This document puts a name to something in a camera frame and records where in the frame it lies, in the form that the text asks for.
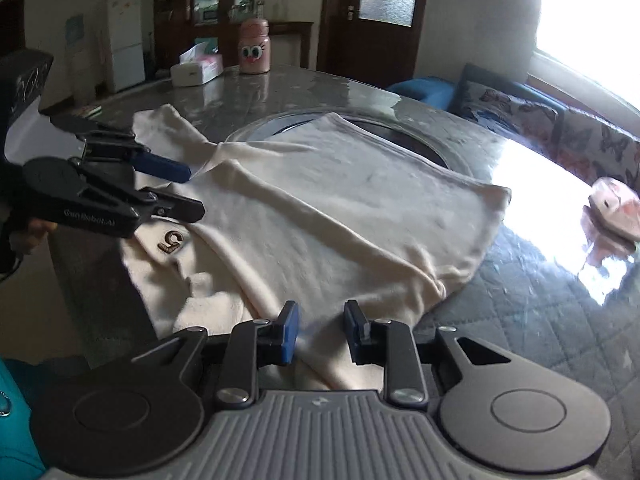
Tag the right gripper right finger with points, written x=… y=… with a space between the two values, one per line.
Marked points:
x=388 y=344

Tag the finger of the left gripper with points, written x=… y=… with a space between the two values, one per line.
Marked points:
x=162 y=167
x=176 y=207

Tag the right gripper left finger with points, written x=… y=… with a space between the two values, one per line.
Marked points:
x=251 y=346

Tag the cream knit sweater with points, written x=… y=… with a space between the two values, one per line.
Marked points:
x=320 y=214

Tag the person's left hand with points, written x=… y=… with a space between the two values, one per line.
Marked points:
x=26 y=239

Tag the pink cartoon face jar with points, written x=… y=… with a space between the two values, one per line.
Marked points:
x=254 y=47

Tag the white refrigerator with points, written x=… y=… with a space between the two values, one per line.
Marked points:
x=123 y=40

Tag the dark wooden display cabinet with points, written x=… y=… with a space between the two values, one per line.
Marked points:
x=179 y=24

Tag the black round induction cooktop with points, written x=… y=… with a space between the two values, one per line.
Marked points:
x=411 y=138

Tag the blue sofa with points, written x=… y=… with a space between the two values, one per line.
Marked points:
x=447 y=95

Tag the dark wooden glass door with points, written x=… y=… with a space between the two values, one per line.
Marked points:
x=372 y=41

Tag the pink white tissue box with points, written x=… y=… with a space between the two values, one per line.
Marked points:
x=610 y=221

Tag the left butterfly print cushion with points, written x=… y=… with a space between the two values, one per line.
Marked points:
x=515 y=118

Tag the butterfly print cushion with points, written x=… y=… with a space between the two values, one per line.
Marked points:
x=591 y=148
x=515 y=118

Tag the right butterfly print cushion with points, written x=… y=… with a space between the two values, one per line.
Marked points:
x=591 y=148

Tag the window with frame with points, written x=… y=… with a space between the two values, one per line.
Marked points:
x=589 y=44

